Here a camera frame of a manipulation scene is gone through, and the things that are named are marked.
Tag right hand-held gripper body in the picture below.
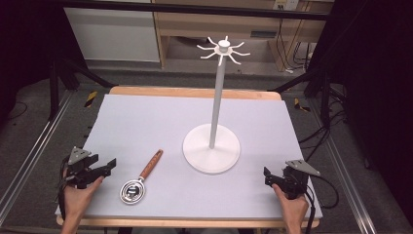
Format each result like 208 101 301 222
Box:
280 159 321 201

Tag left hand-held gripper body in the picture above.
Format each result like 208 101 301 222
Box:
65 146 105 190

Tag person's right hand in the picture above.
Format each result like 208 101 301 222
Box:
271 182 310 222

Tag person's left hand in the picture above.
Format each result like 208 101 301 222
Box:
61 168 105 219

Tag white hook rack stand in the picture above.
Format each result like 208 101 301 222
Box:
181 35 252 176

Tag yellow black floor tape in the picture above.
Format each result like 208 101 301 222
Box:
293 97 312 113
84 90 98 108

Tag grey table mat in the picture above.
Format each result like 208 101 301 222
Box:
54 94 324 219

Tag wooden table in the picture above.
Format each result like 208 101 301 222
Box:
55 85 321 229

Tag black curtain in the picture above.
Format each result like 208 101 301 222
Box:
306 0 413 228
0 0 88 122

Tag white cabinet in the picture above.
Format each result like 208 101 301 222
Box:
63 7 161 63

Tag wooden desk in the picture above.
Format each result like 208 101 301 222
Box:
152 0 336 72

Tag metal spoon with wooden handle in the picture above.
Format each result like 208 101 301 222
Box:
119 148 165 206

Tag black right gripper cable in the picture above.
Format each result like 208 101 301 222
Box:
303 175 340 234

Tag metal floor rail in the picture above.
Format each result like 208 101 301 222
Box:
308 97 385 234
0 90 75 226

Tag black floor cables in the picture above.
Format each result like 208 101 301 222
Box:
297 85 350 164

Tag black floor cable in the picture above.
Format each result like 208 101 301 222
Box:
7 100 29 122

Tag black frame leg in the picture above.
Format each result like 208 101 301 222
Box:
48 58 115 122
267 67 333 129

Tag black hanging cables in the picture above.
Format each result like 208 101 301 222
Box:
276 18 315 73

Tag white wall socket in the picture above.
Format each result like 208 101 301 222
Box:
272 0 300 11

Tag black horizontal frame bar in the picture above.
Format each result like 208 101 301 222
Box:
55 0 329 21

